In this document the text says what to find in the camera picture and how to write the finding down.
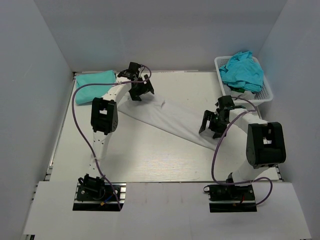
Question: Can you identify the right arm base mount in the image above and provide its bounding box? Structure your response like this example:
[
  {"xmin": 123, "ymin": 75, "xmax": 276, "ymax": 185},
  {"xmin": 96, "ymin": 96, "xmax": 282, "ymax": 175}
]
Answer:
[{"xmin": 203, "ymin": 184, "xmax": 257, "ymax": 213}]

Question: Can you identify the crumpled teal t shirt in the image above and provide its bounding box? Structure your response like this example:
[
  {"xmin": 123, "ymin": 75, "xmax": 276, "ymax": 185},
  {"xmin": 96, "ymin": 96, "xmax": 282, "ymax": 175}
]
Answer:
[{"xmin": 219, "ymin": 50, "xmax": 264, "ymax": 93}]

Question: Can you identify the white garment in basket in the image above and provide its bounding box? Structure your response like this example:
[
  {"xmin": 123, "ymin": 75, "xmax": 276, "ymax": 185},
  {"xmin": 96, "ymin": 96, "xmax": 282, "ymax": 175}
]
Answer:
[{"xmin": 223, "ymin": 84, "xmax": 256, "ymax": 100}]

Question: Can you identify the white plastic basket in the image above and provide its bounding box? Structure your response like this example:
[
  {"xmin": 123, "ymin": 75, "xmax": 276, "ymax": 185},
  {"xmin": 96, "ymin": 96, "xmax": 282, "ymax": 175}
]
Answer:
[{"xmin": 214, "ymin": 56, "xmax": 273, "ymax": 106}]

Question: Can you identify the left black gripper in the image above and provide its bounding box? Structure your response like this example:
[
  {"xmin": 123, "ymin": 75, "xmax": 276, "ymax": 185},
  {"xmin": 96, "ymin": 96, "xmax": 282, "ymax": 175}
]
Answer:
[{"xmin": 128, "ymin": 74, "xmax": 153, "ymax": 101}]

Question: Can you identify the white t shirt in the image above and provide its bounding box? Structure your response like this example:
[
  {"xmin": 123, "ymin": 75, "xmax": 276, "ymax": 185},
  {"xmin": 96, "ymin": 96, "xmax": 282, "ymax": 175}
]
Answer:
[{"xmin": 118, "ymin": 93, "xmax": 218, "ymax": 151}]

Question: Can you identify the folded teal t shirt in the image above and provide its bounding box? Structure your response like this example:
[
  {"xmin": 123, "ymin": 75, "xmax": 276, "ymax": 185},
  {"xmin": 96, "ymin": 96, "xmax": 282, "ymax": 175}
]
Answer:
[{"xmin": 74, "ymin": 70, "xmax": 117, "ymax": 106}]

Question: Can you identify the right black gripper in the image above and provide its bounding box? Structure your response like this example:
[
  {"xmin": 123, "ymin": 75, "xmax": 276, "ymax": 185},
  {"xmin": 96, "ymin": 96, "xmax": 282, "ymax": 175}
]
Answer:
[{"xmin": 199, "ymin": 110, "xmax": 229, "ymax": 139}]

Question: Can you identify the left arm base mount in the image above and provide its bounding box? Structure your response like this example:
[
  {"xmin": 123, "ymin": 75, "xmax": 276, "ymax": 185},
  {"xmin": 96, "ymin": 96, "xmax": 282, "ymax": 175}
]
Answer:
[{"xmin": 72, "ymin": 174, "xmax": 127, "ymax": 212}]

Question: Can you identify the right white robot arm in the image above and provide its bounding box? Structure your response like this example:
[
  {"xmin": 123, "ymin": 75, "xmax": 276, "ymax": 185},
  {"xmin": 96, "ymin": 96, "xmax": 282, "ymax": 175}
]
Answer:
[{"xmin": 198, "ymin": 95, "xmax": 287, "ymax": 200}]

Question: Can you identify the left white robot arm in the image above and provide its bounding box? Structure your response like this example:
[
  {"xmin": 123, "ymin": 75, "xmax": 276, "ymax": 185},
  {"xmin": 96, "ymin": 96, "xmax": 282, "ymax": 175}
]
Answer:
[{"xmin": 88, "ymin": 62, "xmax": 155, "ymax": 177}]

